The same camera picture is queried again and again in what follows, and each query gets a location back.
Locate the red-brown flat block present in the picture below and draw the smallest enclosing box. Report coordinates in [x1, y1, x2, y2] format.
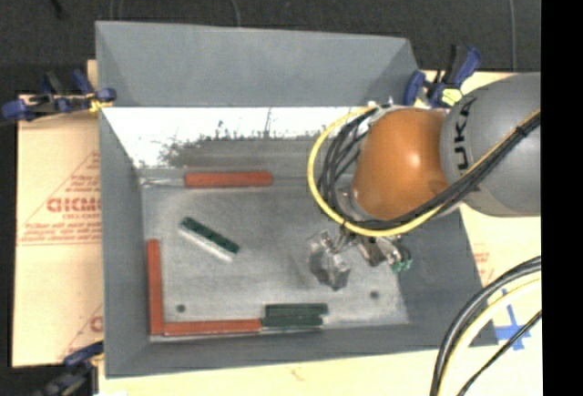
[183, 171, 274, 189]
[146, 239, 166, 337]
[162, 318, 263, 337]

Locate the dark green flat block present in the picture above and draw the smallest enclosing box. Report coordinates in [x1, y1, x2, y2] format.
[179, 216, 241, 263]
[261, 315, 325, 331]
[264, 302, 331, 319]

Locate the grey metal bin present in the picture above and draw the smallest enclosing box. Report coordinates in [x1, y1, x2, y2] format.
[94, 20, 498, 377]

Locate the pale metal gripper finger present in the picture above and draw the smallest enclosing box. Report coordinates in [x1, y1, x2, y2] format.
[326, 248, 353, 291]
[308, 229, 337, 280]

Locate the brown cardboard board, red print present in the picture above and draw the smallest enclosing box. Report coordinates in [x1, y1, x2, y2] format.
[11, 59, 542, 369]

